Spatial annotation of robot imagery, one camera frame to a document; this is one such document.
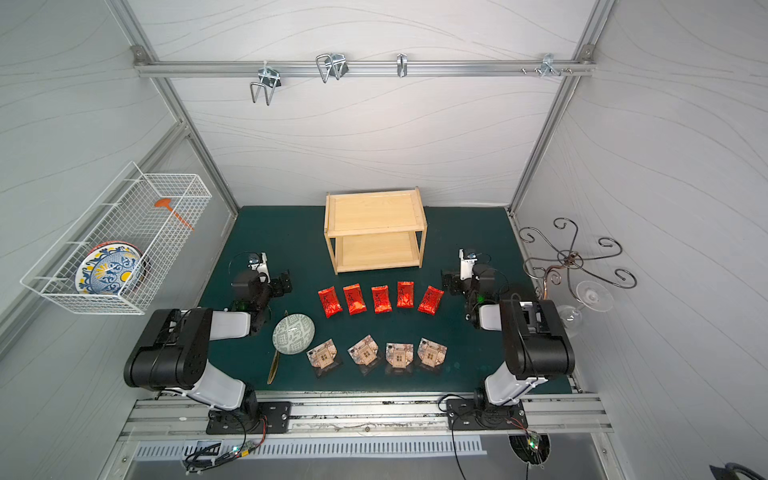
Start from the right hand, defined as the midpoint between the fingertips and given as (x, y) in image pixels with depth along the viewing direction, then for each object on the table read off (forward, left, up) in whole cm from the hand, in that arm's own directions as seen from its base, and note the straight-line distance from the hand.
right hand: (460, 266), depth 96 cm
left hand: (-5, +60, +1) cm, 60 cm away
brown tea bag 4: (-26, +10, -6) cm, 29 cm away
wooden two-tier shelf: (+3, +26, +14) cm, 30 cm away
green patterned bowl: (-23, +50, -3) cm, 55 cm away
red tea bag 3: (-11, +25, -4) cm, 28 cm away
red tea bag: (-13, +41, -3) cm, 43 cm away
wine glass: (-24, -20, +27) cm, 41 cm away
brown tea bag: (-28, +41, -5) cm, 50 cm away
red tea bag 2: (-12, +33, -4) cm, 36 cm away
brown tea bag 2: (-27, +29, -5) cm, 40 cm away
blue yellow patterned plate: (-23, +80, +29) cm, 88 cm away
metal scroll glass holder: (-13, -19, +20) cm, 31 cm away
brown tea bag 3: (-27, +19, -6) cm, 33 cm away
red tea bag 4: (-9, +18, -3) cm, 20 cm away
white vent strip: (-52, +71, -5) cm, 88 cm away
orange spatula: (-1, +82, +27) cm, 87 cm away
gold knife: (-31, +54, -5) cm, 62 cm away
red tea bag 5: (-10, +9, -5) cm, 15 cm away
